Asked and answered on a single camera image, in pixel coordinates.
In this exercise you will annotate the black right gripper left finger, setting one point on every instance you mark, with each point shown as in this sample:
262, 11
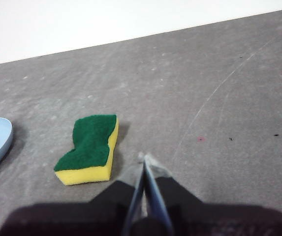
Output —
81, 218

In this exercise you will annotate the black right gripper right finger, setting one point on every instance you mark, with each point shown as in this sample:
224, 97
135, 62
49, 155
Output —
217, 221

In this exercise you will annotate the green and yellow sponge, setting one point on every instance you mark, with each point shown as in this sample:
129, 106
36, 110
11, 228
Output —
91, 140

